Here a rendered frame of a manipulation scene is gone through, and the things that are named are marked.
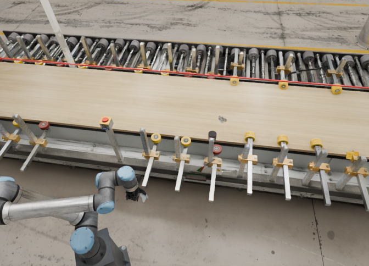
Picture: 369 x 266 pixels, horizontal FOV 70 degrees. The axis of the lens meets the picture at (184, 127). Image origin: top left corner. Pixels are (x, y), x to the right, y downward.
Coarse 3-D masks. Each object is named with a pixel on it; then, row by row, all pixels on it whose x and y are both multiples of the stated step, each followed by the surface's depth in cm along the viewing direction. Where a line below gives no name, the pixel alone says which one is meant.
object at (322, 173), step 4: (316, 148) 199; (320, 148) 198; (316, 152) 197; (316, 156) 196; (320, 172) 186; (324, 172) 186; (320, 176) 185; (324, 176) 184; (320, 180) 185; (324, 180) 182; (324, 184) 180; (324, 188) 178; (324, 192) 176; (328, 192) 176; (324, 196) 176; (328, 196) 174; (324, 200) 175; (328, 200) 173; (328, 204) 172
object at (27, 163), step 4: (48, 128) 236; (44, 132) 233; (48, 132) 235; (44, 136) 231; (36, 144) 226; (36, 148) 223; (32, 152) 220; (36, 152) 223; (32, 156) 218; (28, 160) 215; (24, 164) 213; (28, 164) 214; (24, 168) 211
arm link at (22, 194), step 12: (0, 180) 144; (12, 180) 149; (0, 192) 140; (12, 192) 146; (24, 192) 151; (36, 192) 159; (60, 216) 169; (72, 216) 175; (84, 216) 179; (96, 216) 187
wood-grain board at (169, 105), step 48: (0, 96) 255; (48, 96) 253; (96, 96) 251; (144, 96) 249; (192, 96) 247; (240, 96) 245; (288, 96) 243; (336, 96) 241; (240, 144) 213; (288, 144) 209; (336, 144) 208
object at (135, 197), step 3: (138, 189) 170; (126, 192) 162; (129, 192) 162; (132, 192) 162; (135, 192) 168; (138, 192) 172; (126, 195) 167; (129, 195) 166; (132, 195) 166; (135, 195) 167; (126, 198) 168; (129, 198) 169; (132, 198) 167; (135, 198) 167
